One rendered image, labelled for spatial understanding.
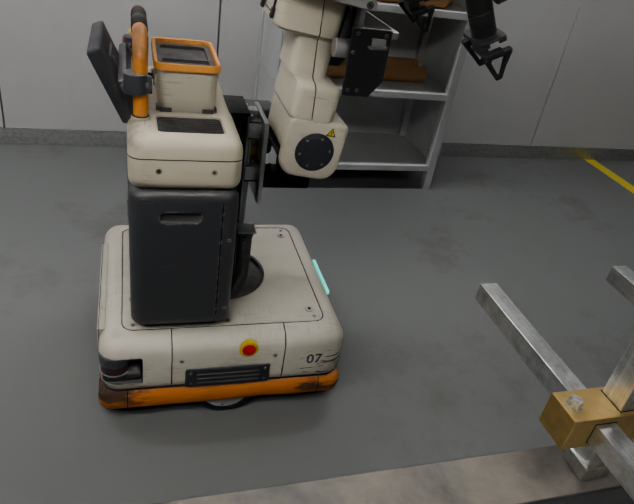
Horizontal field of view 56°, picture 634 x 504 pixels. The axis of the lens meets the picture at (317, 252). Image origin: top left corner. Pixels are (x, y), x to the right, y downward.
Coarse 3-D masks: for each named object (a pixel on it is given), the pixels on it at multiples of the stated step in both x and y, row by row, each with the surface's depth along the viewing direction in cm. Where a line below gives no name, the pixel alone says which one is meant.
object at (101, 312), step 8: (104, 248) 185; (104, 256) 181; (104, 264) 178; (104, 272) 174; (104, 280) 171; (104, 288) 168; (104, 296) 165; (104, 304) 163; (104, 312) 160; (104, 320) 157; (104, 328) 155
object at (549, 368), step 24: (480, 288) 96; (504, 312) 90; (528, 336) 86; (528, 360) 85; (552, 360) 82; (552, 384) 80; (576, 384) 79; (600, 432) 72; (600, 456) 72; (624, 456) 69; (624, 480) 69
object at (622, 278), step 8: (616, 272) 102; (624, 272) 101; (632, 272) 101; (608, 280) 103; (616, 280) 102; (624, 280) 100; (632, 280) 99; (616, 288) 102; (624, 288) 100; (632, 288) 98; (624, 296) 100; (632, 296) 98
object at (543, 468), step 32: (544, 448) 84; (320, 480) 74; (352, 480) 75; (384, 480) 76; (416, 480) 76; (448, 480) 77; (480, 480) 78; (512, 480) 79; (544, 480) 79; (576, 480) 80; (608, 480) 81
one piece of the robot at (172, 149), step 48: (144, 48) 127; (144, 96) 131; (240, 96) 160; (144, 144) 126; (192, 144) 129; (240, 144) 133; (144, 192) 133; (192, 192) 136; (240, 192) 162; (144, 240) 138; (192, 240) 142; (240, 240) 162; (144, 288) 146; (192, 288) 149; (240, 288) 171
